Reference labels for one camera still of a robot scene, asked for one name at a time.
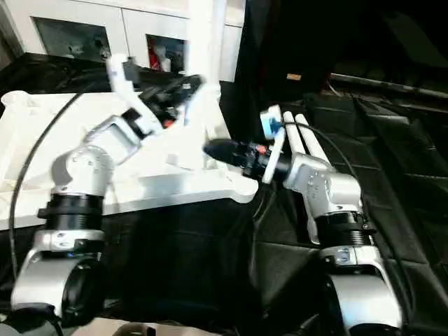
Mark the white glass door cabinet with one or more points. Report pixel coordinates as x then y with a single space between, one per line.
140 21

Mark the white plastic table leg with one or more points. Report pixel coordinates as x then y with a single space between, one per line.
217 42
308 136
199 45
290 133

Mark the black work mat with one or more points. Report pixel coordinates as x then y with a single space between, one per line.
192 262

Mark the small gold object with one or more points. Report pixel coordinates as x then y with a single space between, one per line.
294 76

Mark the red package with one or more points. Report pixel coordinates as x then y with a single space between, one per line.
155 59

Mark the dark long rod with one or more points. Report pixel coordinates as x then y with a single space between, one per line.
385 85

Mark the black robot foot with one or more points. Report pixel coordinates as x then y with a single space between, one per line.
136 330

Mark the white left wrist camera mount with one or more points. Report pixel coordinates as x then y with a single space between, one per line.
120 80

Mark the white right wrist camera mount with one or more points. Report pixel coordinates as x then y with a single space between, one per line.
273 140

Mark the white plastic table top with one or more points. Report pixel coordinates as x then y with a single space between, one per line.
157 185

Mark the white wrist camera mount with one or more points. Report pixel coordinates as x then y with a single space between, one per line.
120 80
273 140

